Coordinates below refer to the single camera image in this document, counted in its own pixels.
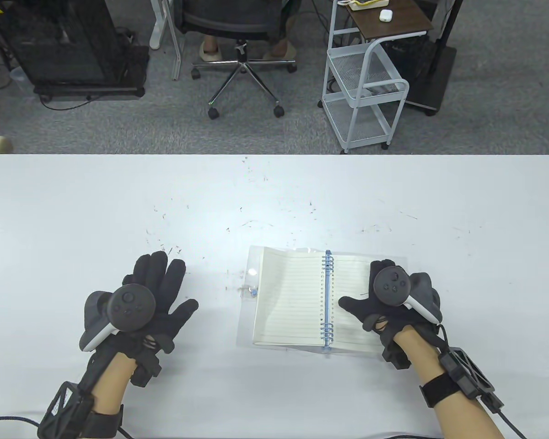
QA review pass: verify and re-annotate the person's right hand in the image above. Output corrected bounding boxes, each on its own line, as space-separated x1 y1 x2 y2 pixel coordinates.
339 259 441 370

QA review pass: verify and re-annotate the black camera cable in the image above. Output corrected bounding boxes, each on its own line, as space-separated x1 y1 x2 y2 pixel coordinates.
0 414 41 428
496 407 529 439

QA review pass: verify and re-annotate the black left camera cable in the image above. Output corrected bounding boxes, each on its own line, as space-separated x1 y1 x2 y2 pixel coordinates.
0 414 41 428

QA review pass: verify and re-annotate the clear plastic cup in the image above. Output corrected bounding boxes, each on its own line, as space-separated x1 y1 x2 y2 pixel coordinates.
9 66 28 94

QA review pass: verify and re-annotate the black rolling cabinet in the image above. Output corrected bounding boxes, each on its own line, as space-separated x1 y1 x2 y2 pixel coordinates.
0 0 146 101

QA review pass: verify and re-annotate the black monitor stand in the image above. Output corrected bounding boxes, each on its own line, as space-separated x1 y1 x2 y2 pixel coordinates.
405 0 463 117

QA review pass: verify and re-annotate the spiral notebook with clear cover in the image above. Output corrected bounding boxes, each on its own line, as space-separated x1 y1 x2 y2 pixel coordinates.
237 246 419 363

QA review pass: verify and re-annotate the black right camera cable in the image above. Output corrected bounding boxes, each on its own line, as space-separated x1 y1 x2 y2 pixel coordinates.
496 407 529 439

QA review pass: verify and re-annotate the black floor cable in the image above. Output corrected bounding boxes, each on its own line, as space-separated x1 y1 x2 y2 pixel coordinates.
40 94 97 111

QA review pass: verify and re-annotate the dark grey left hand controller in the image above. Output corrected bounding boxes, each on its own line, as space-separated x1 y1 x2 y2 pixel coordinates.
79 284 157 353

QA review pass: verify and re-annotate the black right wrist strap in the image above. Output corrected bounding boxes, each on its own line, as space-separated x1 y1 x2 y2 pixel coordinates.
420 373 463 407

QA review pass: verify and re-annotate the person's right forearm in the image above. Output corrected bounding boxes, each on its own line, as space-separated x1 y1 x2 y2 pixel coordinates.
393 325 506 439

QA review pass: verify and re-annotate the beige slipper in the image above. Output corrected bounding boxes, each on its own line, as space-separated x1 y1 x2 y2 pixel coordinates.
198 39 223 61
262 45 298 61

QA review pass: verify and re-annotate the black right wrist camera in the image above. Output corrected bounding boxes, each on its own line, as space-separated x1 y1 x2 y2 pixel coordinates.
439 348 505 410

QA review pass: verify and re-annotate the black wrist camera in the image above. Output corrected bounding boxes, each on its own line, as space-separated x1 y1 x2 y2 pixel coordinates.
38 382 96 439
439 348 505 410

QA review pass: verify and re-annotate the person's left forearm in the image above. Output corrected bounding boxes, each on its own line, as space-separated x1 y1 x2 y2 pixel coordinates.
91 354 136 415

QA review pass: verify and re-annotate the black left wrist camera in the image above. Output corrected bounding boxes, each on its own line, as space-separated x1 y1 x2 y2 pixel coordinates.
38 382 96 439

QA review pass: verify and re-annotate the black wrist strap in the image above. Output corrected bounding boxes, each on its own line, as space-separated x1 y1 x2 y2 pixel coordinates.
420 373 463 407
85 407 125 439

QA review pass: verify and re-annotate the person's left hand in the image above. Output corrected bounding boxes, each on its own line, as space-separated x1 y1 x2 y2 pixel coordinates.
79 252 199 388

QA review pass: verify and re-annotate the white desk frame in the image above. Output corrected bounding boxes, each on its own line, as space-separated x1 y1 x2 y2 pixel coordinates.
149 0 186 81

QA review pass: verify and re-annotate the black left wrist strap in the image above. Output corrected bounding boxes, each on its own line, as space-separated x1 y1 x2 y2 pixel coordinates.
85 407 125 439

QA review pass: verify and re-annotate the white cart with wooden top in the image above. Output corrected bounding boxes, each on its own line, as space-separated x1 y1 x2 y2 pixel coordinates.
321 0 435 154

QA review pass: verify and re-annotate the dark grey hand controller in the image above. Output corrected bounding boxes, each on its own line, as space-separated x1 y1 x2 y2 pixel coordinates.
79 284 157 353
373 267 441 324

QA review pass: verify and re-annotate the dark grey right hand controller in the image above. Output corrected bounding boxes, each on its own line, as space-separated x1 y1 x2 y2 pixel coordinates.
373 267 441 324

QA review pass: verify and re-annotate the black office chair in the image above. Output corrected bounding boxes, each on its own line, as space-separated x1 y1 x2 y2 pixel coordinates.
174 0 298 120

